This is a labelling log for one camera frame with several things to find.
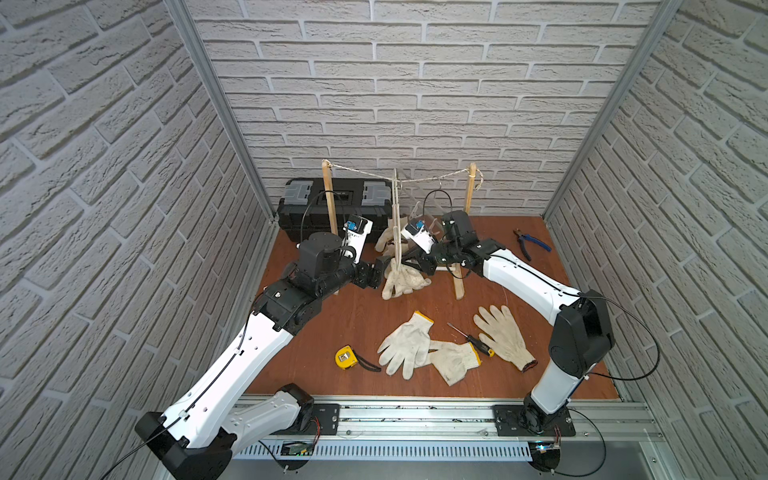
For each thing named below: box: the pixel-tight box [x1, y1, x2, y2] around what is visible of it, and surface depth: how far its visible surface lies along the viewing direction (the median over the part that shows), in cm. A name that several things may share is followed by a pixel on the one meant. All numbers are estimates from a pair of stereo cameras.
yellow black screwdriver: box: [446, 322, 495, 357], surface depth 87 cm
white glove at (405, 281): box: [381, 258, 432, 300], surface depth 89 cm
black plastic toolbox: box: [277, 177, 393, 243], surface depth 102 cm
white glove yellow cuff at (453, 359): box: [430, 340, 482, 387], surface depth 85 cm
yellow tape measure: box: [335, 345, 382, 372], surface depth 84 cm
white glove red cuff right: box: [473, 305, 538, 372], surface depth 90 cm
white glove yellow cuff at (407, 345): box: [377, 310, 435, 380], surface depth 87 cm
